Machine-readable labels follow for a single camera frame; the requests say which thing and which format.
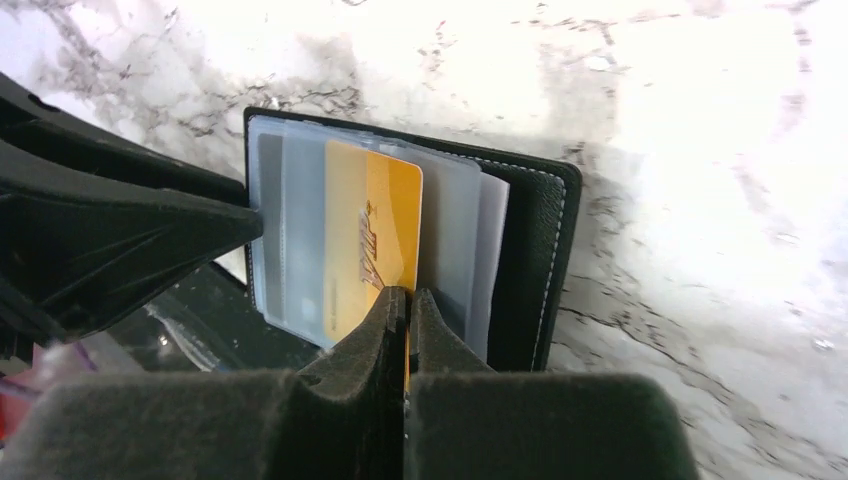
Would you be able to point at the orange gold VIP card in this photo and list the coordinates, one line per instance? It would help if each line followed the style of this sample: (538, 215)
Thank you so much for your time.
(373, 206)

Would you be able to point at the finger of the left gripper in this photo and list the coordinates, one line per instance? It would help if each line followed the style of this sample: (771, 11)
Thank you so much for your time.
(54, 135)
(72, 266)

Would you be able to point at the black leather card holder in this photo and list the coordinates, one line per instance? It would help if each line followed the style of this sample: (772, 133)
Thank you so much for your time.
(539, 230)

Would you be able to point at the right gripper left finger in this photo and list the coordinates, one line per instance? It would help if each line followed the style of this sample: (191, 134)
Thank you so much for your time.
(341, 417)

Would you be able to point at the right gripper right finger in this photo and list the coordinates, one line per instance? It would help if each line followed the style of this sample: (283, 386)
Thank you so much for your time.
(467, 421)

